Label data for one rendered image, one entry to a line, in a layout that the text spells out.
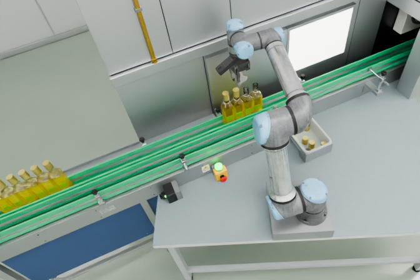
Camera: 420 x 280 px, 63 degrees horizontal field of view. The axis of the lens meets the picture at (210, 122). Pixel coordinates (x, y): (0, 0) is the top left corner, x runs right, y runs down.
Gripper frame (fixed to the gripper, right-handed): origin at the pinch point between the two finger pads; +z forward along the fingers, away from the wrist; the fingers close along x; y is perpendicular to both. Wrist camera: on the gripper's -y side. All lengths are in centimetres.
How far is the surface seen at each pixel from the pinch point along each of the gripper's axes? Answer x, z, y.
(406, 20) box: 7, 11, 118
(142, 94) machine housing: 15.8, -1.2, -45.2
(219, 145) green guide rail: -13.3, 26.6, -18.1
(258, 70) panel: 12.0, 9.5, 19.8
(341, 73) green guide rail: 3, 29, 72
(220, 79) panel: 12.3, 5.6, -3.0
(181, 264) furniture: -40, 86, -61
